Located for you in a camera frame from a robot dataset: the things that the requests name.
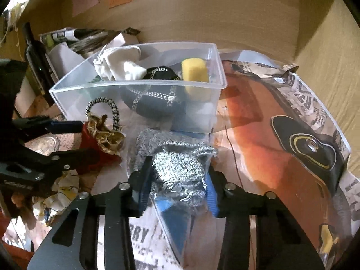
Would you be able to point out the red velvet gold-trimmed pouch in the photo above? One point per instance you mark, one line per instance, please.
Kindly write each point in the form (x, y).
(106, 144)

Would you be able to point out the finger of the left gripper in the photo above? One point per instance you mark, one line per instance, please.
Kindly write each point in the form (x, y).
(56, 126)
(70, 160)

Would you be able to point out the bagged steel wool scrubbers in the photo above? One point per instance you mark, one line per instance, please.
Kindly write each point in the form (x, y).
(179, 162)

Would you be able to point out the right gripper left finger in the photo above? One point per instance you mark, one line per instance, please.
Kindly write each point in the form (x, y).
(72, 241)

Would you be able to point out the black umbrella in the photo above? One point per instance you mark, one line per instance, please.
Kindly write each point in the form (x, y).
(36, 57)

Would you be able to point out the yellow sponge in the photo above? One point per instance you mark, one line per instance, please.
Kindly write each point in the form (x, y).
(194, 70)

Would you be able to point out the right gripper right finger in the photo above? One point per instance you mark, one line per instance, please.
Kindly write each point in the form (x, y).
(281, 242)

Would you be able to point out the white face mask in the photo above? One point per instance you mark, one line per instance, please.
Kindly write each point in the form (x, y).
(119, 64)

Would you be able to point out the clear plastic bin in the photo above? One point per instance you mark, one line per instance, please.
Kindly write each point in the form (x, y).
(74, 92)

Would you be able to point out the black pouch with chain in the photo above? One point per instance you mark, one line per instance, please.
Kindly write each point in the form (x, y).
(153, 101)

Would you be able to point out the stack of newspapers and magazines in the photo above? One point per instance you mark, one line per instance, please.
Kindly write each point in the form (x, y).
(84, 41)

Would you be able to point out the pink sticky note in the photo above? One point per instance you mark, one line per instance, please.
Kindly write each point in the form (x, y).
(80, 6)

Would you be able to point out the white paper sheet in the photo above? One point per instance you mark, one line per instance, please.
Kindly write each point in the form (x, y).
(64, 60)

